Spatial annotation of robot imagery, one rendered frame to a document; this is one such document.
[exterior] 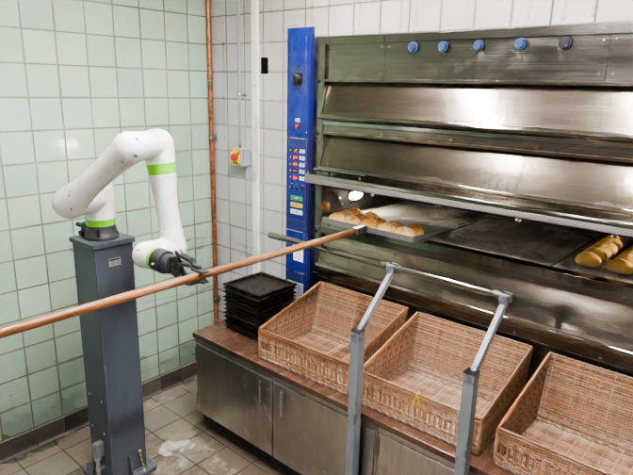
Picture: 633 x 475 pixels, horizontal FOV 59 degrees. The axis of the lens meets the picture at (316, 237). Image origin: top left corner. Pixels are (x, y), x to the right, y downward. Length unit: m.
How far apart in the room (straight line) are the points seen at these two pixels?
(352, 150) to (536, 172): 0.92
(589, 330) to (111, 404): 2.08
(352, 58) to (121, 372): 1.83
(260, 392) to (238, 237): 1.09
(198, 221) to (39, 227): 0.97
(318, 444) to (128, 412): 0.92
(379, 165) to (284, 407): 1.23
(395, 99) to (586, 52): 0.83
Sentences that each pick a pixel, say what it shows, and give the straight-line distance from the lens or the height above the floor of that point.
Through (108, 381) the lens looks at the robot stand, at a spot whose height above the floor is 0.55.
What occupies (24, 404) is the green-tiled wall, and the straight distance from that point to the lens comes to 3.38.
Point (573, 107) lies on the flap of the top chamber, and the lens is 2.35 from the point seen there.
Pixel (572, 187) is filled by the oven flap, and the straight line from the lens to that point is 2.35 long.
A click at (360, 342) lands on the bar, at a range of 2.24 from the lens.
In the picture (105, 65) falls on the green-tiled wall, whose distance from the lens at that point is 3.21.
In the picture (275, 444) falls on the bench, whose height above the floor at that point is 0.19.
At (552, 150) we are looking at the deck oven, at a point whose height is 1.65.
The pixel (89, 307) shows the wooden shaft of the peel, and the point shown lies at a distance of 1.87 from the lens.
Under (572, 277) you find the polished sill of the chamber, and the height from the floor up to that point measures 1.17.
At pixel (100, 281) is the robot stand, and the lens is 2.61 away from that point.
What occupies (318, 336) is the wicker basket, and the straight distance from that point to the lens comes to 3.02.
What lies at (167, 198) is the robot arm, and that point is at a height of 1.42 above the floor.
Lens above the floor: 1.87
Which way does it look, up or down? 15 degrees down
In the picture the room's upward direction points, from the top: 1 degrees clockwise
